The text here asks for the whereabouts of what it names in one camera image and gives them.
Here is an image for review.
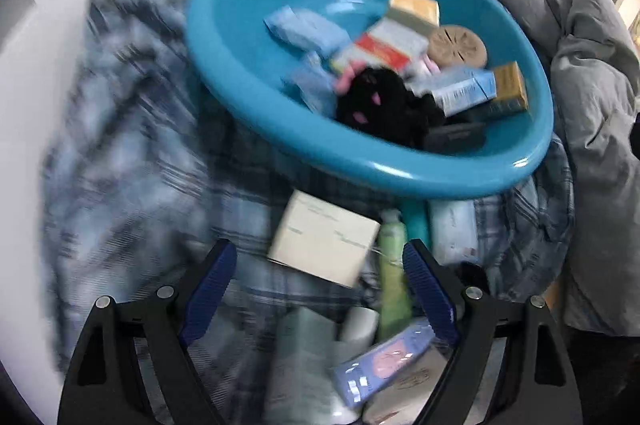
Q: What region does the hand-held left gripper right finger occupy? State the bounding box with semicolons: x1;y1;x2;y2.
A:
401;239;585;425

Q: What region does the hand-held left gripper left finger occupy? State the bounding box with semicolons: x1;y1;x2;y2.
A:
57;239;238;425

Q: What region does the white cardboard box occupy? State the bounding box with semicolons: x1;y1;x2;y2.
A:
267;190;381;288

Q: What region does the blue plastic basin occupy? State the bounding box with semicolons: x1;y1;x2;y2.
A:
184;0;555;200

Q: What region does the green bottle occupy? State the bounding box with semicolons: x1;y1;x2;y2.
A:
376;209;413;341

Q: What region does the white and blue packet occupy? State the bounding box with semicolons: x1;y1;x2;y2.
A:
427;200;483;267

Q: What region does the teal bottle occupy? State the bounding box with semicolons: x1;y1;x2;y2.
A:
400;200;431;251

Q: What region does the white cylinder cap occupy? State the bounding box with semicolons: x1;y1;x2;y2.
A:
340;305;380;342

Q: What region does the blue and pink packet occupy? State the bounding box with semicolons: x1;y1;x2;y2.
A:
331;317;441;411

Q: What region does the white printed box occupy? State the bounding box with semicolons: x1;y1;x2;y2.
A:
362;345;451;425

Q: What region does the grey-green tube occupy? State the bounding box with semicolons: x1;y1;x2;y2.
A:
262;307;341;425

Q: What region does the black case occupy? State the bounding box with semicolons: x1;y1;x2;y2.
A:
422;121;487;153

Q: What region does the blue plaid blanket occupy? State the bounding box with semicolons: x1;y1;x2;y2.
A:
40;0;576;425

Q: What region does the black plush toy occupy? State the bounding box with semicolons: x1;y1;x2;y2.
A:
334;60;446;150

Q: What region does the blue and white box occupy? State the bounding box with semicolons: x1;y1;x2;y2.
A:
430;67;498;118

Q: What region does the gold and navy box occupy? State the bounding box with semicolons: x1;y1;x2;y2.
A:
470;61;530;120

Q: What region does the light blue tissue packet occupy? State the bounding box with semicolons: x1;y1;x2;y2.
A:
282;52;341;116
263;5;351;60

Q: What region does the grey garment pile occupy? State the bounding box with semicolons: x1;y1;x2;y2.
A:
472;0;640;338

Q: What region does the round tan disc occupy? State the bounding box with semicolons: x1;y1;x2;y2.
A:
426;25;488;70

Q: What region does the red and white box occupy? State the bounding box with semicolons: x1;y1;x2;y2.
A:
330;17;431;76

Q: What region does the yellow and white box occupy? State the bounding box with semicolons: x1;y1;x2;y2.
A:
385;0;441;28

